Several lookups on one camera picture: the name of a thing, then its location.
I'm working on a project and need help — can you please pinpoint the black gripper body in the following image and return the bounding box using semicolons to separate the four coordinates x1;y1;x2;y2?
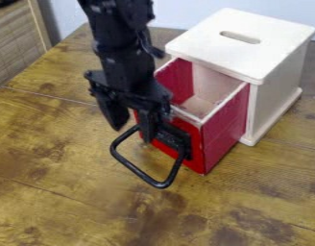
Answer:
84;44;172;115

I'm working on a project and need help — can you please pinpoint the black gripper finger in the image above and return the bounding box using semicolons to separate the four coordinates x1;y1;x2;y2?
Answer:
138;110;168;143
91;89;130;131

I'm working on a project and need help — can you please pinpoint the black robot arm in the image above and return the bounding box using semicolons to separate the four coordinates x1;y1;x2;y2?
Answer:
77;0;172;142

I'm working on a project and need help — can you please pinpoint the red wooden drawer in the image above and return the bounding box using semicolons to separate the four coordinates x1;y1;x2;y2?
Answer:
134;57;251;176

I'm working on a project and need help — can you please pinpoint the white wooden box cabinet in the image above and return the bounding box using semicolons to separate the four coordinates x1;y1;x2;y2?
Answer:
166;9;315;146

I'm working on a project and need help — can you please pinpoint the black metal drawer handle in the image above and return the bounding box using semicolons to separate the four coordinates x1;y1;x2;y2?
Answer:
111;123;192;189

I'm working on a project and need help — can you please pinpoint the black cable loop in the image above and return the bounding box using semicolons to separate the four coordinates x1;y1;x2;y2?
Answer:
136;28;167;61

